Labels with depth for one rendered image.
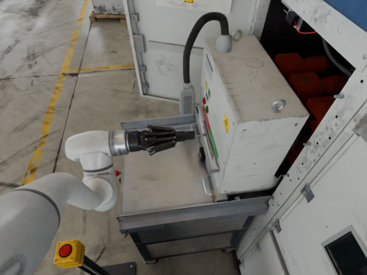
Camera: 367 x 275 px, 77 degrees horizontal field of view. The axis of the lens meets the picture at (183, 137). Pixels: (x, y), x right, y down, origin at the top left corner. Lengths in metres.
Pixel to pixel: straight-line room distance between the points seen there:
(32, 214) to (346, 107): 0.67
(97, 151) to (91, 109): 2.13
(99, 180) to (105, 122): 1.93
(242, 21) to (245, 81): 0.45
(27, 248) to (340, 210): 0.67
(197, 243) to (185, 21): 1.39
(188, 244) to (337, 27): 1.48
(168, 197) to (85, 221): 1.13
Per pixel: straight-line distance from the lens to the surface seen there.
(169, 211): 1.06
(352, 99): 0.67
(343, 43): 0.70
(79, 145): 0.83
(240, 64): 0.92
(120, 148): 0.81
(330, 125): 0.73
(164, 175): 1.19
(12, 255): 0.33
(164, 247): 1.76
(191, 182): 1.17
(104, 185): 0.82
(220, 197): 1.06
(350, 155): 0.67
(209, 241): 1.77
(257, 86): 0.82
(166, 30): 1.32
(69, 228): 2.17
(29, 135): 2.95
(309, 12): 0.82
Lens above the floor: 1.87
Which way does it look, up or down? 50 degrees down
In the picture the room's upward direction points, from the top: straight up
